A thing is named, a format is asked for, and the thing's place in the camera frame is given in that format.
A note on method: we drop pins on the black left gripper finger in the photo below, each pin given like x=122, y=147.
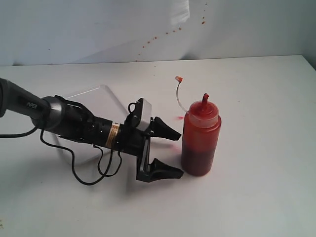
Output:
x=162, y=130
x=160, y=171

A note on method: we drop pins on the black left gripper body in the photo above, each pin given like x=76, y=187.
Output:
x=136, y=142

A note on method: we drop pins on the red sauce squeeze bottle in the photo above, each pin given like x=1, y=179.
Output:
x=201, y=129

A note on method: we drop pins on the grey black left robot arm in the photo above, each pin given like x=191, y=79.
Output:
x=73, y=121

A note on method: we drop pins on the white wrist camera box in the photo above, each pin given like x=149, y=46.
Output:
x=141, y=112

